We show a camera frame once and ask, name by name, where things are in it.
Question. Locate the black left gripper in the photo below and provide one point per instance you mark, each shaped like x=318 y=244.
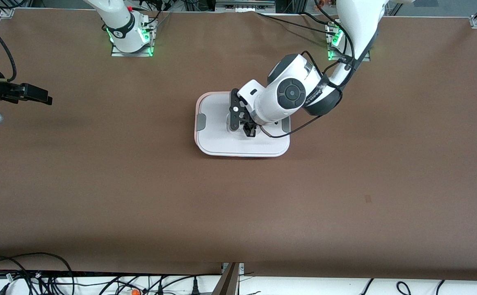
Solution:
x=249 y=128

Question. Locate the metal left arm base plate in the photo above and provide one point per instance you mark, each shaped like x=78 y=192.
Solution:
x=332 y=55

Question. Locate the colourful background figurine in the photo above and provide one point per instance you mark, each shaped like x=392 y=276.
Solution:
x=319 y=5

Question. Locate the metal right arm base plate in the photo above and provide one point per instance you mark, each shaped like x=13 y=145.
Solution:
x=148 y=51

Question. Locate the small orange object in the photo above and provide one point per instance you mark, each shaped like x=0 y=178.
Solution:
x=134 y=292

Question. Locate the grey metal background frame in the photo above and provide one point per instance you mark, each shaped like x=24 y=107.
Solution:
x=244 y=5

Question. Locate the white box lid grey latches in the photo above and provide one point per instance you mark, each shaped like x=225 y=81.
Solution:
x=222 y=139

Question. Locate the brown beam with metal bracket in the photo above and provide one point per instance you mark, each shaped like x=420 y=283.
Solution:
x=228 y=280

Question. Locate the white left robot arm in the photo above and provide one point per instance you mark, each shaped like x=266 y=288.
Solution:
x=291 y=94

